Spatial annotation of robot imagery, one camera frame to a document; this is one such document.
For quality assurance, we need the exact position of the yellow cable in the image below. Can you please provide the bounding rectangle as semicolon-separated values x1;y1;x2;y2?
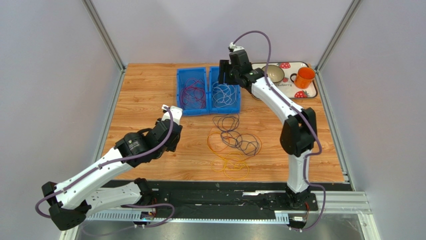
210;152;251;181

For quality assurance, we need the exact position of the right aluminium frame post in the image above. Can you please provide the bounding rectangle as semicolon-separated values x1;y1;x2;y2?
315;0;363;72

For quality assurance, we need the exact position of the beige ceramic bowl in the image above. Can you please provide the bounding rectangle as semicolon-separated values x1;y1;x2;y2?
261;64;285;84

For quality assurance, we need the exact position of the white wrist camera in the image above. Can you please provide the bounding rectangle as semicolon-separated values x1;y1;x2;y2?
161;104;183;125
228;42;246;54

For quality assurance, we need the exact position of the left aluminium frame post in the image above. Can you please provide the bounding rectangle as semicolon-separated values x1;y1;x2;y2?
82;0;126;72

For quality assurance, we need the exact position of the left blue plastic bin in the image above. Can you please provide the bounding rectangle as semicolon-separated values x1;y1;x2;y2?
176;67;209;116

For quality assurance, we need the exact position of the blue plastic bin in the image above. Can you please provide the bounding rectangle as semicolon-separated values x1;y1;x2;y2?
207;66;241;115
176;67;209;116

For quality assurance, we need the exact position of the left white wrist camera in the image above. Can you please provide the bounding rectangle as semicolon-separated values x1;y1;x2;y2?
161;104;183;125

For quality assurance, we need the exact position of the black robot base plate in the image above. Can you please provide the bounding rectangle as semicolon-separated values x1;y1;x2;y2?
99;179;319;221

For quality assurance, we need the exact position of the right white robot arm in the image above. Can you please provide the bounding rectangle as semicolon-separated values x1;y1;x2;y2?
218;48;318;209

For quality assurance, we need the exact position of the orange cable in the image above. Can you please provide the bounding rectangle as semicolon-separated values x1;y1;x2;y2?
206;128;263;167

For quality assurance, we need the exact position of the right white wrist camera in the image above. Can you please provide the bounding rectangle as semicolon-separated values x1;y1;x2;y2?
228;42;246;54

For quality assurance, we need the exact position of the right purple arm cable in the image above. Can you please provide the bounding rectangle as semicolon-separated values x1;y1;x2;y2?
232;30;327;232

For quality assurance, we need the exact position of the aluminium frame post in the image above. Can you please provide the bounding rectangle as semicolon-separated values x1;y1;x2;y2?
315;0;363;72
82;0;126;72

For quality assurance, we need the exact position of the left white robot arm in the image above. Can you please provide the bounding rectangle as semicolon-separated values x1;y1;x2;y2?
35;117;183;231

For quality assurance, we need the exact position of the right blue plastic bin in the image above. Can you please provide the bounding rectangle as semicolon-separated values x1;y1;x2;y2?
207;66;241;115

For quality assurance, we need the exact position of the dark blue cable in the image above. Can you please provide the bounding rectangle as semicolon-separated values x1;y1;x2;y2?
212;114;261;157

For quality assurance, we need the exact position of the slotted cable duct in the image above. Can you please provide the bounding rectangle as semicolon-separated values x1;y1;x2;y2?
87;206;290;225

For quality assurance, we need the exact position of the orange mug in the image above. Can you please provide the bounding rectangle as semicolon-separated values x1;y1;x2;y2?
290;67;316;89

